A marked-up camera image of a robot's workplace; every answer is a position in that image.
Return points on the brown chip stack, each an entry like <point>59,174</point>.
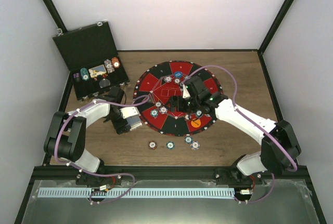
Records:
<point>152,145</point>

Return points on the green blue 50 chip stack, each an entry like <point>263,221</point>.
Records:
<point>84,74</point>

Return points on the black poker case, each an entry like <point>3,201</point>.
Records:
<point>88,47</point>

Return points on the boxed playing card deck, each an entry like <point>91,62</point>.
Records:
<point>99,70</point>

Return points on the blue purple chip stack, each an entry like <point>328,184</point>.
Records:
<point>195,145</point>

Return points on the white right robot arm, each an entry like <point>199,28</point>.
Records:
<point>278,142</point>

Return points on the red chip stack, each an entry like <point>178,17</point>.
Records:
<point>115,62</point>

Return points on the black mounting rail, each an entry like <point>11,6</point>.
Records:
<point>221,175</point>

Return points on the orange big blind button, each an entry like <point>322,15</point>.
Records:
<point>195,123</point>

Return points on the blue small blind button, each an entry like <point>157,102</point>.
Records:
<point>178,74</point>

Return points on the light blue slotted strip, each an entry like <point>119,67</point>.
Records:
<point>207,193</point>

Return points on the blue backed card deck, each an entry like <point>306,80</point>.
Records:
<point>134,122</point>

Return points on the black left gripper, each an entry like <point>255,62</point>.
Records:
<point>117,125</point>

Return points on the clear acrylic dealer button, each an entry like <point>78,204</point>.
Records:
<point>104,83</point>

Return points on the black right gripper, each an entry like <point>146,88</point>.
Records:
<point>173,100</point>

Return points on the round red black poker mat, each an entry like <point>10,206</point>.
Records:
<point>152,83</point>

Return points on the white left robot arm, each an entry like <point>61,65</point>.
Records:
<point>66,137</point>

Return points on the purple black chip stack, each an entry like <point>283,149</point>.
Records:
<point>76,77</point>

